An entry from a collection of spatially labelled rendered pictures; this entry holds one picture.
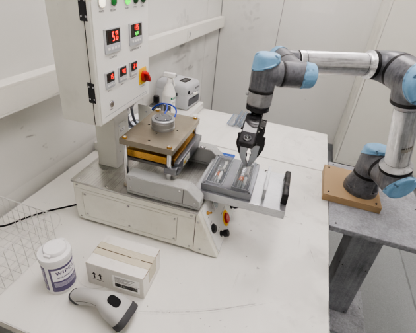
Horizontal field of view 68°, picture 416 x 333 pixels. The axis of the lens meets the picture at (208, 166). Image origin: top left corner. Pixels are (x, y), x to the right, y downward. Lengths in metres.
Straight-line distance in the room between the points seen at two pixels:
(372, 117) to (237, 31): 1.55
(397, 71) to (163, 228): 0.91
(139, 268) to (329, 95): 2.90
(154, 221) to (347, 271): 1.12
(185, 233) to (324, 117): 2.73
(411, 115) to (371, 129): 1.99
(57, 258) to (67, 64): 0.53
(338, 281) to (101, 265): 1.31
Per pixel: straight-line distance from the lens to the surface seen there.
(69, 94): 1.01
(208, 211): 1.04
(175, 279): 1.04
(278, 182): 1.12
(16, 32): 1.29
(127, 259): 0.98
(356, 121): 3.16
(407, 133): 1.26
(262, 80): 0.92
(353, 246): 1.73
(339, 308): 2.06
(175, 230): 1.07
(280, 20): 3.39
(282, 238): 1.24
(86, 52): 0.93
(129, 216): 1.12
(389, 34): 3.00
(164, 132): 1.04
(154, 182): 0.99
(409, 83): 1.13
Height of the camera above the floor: 1.57
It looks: 32 degrees down
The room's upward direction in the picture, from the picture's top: 6 degrees clockwise
